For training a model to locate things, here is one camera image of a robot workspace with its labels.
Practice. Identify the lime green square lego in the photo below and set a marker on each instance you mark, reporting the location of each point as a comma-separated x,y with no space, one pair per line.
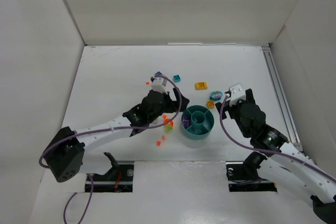
168,128

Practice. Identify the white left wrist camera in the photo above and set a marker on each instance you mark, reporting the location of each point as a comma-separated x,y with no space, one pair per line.
158,84

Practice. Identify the orange round dome lego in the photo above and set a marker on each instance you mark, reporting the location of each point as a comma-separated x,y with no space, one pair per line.
168,122

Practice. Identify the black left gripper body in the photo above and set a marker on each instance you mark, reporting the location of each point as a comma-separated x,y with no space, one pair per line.
172,103

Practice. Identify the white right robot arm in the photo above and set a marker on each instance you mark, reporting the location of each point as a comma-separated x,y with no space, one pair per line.
274,158

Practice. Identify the yellow curved lego brick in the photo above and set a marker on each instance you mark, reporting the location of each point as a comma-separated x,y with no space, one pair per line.
201,86

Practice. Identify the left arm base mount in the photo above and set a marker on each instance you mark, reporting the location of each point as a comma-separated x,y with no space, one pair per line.
117,179

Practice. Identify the teal square lego brick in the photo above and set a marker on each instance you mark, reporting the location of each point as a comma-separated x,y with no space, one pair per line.
176,78

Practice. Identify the aluminium rail at right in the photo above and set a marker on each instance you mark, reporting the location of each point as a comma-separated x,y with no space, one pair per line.
281,98

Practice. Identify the yellow square lego brick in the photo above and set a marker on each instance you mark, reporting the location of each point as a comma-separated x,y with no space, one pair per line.
210,104

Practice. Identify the teal frog lotus lego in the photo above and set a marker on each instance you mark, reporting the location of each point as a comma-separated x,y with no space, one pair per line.
216,95

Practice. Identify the teal round divided container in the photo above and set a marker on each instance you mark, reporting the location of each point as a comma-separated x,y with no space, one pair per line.
201,122

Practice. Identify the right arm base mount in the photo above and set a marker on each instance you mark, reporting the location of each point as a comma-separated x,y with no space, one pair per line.
243,177

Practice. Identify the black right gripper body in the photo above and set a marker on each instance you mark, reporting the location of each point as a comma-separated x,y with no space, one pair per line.
232,109

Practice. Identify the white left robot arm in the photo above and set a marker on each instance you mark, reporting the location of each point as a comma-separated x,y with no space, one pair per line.
65,153

